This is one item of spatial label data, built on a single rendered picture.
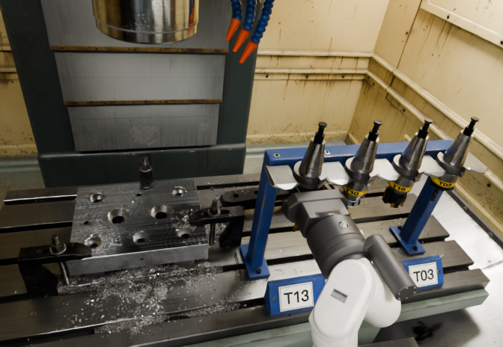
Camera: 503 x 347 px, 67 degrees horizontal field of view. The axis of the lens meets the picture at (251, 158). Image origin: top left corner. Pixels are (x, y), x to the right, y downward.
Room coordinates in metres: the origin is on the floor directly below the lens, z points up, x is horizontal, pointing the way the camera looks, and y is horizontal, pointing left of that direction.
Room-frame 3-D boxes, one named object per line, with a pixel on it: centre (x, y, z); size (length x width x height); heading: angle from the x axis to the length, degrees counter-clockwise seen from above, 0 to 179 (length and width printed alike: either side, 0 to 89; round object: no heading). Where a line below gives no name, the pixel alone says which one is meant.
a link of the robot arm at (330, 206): (0.48, -0.15, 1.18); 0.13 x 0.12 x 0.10; 110
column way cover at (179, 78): (1.02, 0.34, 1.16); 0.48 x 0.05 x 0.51; 110
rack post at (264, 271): (0.61, -0.04, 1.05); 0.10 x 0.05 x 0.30; 20
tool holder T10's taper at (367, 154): (0.61, -0.22, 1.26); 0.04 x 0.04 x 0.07
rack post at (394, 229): (0.76, -0.46, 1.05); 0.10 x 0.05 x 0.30; 20
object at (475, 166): (0.71, -0.48, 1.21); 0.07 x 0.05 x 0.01; 20
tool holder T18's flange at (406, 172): (0.65, -0.32, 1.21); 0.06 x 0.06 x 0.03
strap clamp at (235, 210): (0.65, 0.06, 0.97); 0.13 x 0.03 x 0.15; 110
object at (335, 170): (0.59, -0.17, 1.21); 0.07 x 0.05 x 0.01; 20
